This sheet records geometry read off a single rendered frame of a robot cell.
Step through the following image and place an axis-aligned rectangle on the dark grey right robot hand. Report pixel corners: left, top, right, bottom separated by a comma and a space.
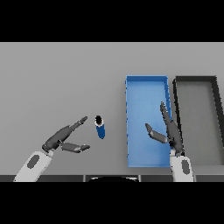
144, 101, 185, 157

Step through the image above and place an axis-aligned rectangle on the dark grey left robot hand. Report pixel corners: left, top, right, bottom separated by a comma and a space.
41, 115, 91, 155

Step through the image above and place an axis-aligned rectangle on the dark grey bin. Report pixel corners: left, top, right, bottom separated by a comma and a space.
172, 75, 224, 168

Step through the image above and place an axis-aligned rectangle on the blue bin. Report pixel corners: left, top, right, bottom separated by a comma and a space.
125, 74, 176, 169

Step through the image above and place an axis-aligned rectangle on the blue pipe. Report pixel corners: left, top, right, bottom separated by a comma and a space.
94, 115, 106, 140

